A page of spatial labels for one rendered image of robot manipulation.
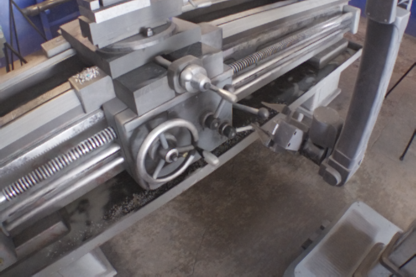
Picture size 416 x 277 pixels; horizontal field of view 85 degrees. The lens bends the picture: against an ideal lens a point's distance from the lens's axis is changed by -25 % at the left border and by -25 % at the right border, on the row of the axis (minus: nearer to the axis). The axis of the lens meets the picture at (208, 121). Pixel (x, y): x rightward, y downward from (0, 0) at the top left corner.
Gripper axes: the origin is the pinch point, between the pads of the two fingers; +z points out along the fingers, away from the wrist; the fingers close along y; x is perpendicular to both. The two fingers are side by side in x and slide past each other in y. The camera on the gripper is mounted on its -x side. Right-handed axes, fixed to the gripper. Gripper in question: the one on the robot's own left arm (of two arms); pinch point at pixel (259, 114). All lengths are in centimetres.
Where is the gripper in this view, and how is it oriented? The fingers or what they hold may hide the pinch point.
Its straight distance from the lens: 71.0
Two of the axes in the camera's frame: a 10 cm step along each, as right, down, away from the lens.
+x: 6.0, 1.5, 7.9
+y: -4.4, 8.8, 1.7
